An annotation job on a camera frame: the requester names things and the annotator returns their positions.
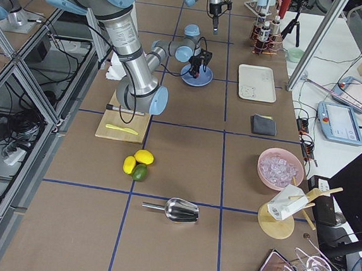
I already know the black monitor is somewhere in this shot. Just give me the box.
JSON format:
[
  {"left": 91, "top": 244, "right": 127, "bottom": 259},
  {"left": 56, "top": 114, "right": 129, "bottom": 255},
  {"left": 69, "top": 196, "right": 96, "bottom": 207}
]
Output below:
[{"left": 314, "top": 154, "right": 362, "bottom": 258}]

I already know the dark drink bottle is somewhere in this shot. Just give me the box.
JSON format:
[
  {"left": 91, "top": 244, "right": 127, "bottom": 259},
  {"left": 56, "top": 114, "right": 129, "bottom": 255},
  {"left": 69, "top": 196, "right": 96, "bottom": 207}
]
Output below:
[
  {"left": 269, "top": 15, "right": 281, "bottom": 42},
  {"left": 251, "top": 12, "right": 267, "bottom": 41},
  {"left": 258, "top": 21, "right": 270, "bottom": 51}
]

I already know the copper wire bottle rack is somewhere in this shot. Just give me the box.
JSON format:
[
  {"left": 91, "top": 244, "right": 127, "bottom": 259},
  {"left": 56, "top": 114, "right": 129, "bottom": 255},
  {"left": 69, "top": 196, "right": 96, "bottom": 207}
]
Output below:
[{"left": 249, "top": 9, "right": 282, "bottom": 55}]

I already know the small yellow lemon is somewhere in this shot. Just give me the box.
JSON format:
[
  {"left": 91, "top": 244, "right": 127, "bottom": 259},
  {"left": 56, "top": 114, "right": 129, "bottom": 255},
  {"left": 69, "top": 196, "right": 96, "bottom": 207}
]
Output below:
[{"left": 123, "top": 156, "right": 137, "bottom": 175}]

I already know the black tripod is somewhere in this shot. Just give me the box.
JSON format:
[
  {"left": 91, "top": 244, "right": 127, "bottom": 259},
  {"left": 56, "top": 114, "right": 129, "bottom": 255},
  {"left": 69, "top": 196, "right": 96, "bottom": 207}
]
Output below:
[{"left": 281, "top": 0, "right": 305, "bottom": 47}]

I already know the blue teach pendant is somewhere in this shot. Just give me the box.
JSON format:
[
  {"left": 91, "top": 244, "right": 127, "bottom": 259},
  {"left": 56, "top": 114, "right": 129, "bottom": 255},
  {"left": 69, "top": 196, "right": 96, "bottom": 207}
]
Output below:
[
  {"left": 333, "top": 76, "right": 362, "bottom": 109},
  {"left": 317, "top": 102, "right": 362, "bottom": 146}
]

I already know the grey folded cloth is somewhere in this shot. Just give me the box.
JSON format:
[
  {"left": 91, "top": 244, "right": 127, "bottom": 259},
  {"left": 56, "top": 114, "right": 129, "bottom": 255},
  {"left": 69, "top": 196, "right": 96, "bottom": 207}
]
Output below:
[{"left": 250, "top": 114, "right": 277, "bottom": 136}]

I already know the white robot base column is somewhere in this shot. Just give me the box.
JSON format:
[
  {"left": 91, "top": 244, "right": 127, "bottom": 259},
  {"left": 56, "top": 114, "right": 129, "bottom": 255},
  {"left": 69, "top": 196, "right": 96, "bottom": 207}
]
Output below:
[{"left": 106, "top": 53, "right": 126, "bottom": 81}]

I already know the yellow plastic knife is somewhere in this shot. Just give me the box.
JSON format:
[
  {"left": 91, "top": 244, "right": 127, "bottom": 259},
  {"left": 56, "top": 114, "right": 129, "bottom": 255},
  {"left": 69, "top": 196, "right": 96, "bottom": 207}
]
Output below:
[{"left": 105, "top": 123, "right": 139, "bottom": 136}]

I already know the white cup rack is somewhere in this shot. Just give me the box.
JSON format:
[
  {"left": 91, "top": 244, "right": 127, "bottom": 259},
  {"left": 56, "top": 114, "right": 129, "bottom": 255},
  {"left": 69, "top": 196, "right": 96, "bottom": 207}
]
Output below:
[{"left": 244, "top": 0, "right": 282, "bottom": 16}]

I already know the green bowl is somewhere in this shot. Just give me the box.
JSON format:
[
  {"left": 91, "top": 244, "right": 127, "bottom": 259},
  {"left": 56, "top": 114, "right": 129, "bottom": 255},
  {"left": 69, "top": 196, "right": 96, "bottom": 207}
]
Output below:
[{"left": 286, "top": 47, "right": 305, "bottom": 63}]

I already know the large yellow lemon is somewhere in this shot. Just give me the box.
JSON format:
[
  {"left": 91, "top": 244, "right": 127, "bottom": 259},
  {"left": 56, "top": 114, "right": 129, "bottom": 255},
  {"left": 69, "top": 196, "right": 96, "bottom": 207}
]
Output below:
[{"left": 134, "top": 149, "right": 154, "bottom": 165}]

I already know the wooden cutting board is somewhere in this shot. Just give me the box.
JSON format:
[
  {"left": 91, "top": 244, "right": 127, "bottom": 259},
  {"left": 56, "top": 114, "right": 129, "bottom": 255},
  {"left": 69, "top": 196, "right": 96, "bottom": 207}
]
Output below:
[{"left": 94, "top": 88, "right": 155, "bottom": 145}]

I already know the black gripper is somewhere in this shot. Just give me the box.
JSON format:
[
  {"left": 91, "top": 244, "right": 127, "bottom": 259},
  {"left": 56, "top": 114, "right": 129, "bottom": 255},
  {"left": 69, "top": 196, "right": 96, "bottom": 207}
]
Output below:
[
  {"left": 208, "top": 0, "right": 232, "bottom": 35},
  {"left": 188, "top": 49, "right": 213, "bottom": 78}
]

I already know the black wrist cable arm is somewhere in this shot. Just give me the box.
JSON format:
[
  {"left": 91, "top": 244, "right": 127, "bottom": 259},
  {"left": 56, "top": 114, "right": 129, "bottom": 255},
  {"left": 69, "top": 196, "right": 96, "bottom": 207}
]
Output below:
[{"left": 159, "top": 33, "right": 209, "bottom": 80}]

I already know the aluminium frame post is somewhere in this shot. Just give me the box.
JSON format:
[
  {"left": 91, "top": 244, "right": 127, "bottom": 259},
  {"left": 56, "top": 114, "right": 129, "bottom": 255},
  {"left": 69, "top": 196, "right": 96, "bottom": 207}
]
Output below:
[{"left": 286, "top": 0, "right": 349, "bottom": 91}]

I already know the metal scoop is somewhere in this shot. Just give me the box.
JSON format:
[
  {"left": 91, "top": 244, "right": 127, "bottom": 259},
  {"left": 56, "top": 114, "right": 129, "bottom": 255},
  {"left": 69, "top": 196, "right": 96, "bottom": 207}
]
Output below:
[{"left": 142, "top": 198, "right": 200, "bottom": 223}]

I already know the cream bear tray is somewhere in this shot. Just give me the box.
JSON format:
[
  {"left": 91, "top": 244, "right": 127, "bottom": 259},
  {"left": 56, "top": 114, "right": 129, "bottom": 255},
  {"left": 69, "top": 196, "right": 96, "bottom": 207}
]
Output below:
[{"left": 238, "top": 64, "right": 276, "bottom": 104}]

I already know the blue plate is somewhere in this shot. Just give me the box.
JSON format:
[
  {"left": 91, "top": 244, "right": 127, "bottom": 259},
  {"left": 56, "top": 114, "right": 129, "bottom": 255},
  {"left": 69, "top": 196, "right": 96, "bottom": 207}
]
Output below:
[{"left": 180, "top": 64, "right": 214, "bottom": 87}]

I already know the green lime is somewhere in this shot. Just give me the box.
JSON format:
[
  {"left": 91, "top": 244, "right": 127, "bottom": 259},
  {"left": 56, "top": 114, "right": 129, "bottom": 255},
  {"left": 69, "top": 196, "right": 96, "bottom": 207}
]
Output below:
[{"left": 131, "top": 164, "right": 148, "bottom": 181}]

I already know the pink bowl of ice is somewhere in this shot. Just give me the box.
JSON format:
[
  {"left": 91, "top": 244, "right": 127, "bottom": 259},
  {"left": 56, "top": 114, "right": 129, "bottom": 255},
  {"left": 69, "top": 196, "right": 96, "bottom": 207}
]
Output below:
[{"left": 257, "top": 148, "right": 305, "bottom": 191}]

